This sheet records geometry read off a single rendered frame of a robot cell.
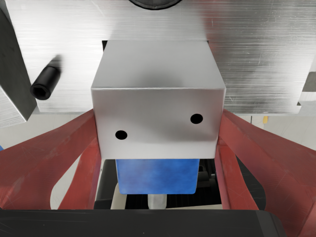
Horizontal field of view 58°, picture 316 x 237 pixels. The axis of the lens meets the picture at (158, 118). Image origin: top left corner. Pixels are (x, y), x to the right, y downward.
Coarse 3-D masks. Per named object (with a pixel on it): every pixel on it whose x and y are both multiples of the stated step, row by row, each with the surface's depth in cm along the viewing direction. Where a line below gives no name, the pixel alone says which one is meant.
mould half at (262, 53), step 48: (48, 0) 13; (96, 0) 13; (192, 0) 13; (240, 0) 13; (288, 0) 13; (48, 48) 14; (96, 48) 14; (240, 48) 14; (288, 48) 14; (240, 96) 16; (288, 96) 16
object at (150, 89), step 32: (128, 64) 12; (160, 64) 12; (192, 64) 12; (96, 96) 10; (128, 96) 11; (160, 96) 11; (192, 96) 11; (224, 96) 11; (96, 128) 11; (128, 128) 11; (160, 128) 11; (192, 128) 11; (128, 160) 14; (160, 160) 14; (192, 160) 14; (128, 192) 16; (160, 192) 16; (192, 192) 16
